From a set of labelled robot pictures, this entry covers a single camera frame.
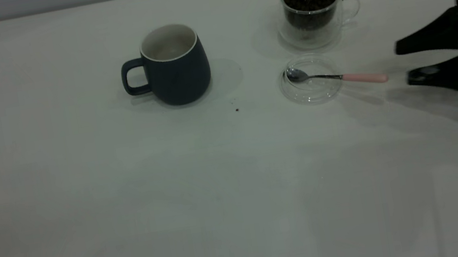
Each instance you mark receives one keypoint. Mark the dark coffee beans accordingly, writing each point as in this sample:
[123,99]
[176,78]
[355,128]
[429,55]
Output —
[310,3]

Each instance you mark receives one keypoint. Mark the dark grey ceramic mug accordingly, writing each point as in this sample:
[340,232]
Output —
[182,78]

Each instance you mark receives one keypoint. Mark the clear round glass lid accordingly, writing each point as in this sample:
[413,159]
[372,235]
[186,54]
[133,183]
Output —
[311,95]

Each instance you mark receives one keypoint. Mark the clear double-wall glass cup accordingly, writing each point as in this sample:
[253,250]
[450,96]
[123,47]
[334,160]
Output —
[311,37]

